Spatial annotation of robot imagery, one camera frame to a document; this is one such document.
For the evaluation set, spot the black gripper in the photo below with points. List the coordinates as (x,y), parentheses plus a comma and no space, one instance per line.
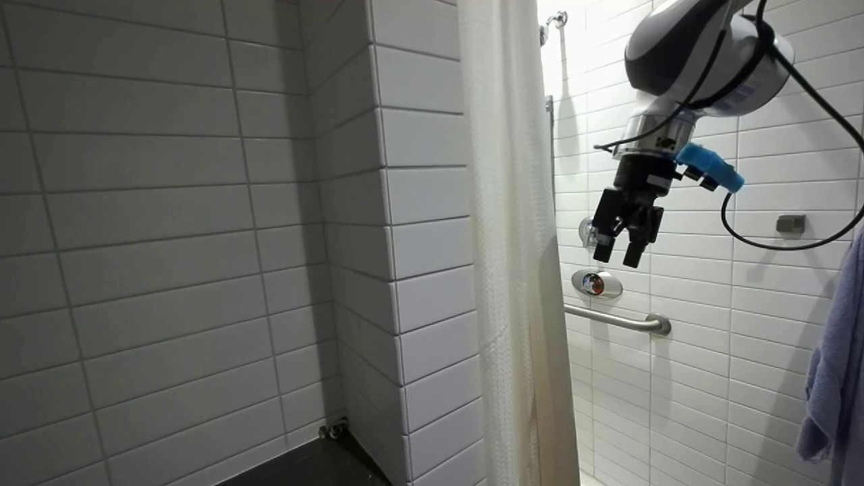
(642,179)

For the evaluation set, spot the white shower curtain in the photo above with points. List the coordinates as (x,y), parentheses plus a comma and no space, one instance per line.
(527,389)

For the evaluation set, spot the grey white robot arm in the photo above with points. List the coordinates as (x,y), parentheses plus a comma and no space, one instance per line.
(689,61)

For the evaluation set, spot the round chrome shower knob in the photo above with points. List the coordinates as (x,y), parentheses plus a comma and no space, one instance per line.
(588,235)

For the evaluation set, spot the chrome grab bar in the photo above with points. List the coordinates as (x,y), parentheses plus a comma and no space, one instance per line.
(652,323)

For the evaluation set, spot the chrome vertical slide bar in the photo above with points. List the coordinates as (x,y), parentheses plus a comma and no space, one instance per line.
(550,111)

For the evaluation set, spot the lavender hanging towel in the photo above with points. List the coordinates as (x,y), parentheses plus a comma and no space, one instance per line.
(832,428)

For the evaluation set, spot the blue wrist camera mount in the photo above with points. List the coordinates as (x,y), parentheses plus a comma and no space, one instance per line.
(708,169)

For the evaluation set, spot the dark wall hook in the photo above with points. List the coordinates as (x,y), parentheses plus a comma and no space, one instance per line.
(793,225)

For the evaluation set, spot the chrome shower head bracket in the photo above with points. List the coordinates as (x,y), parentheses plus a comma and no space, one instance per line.
(557,20)

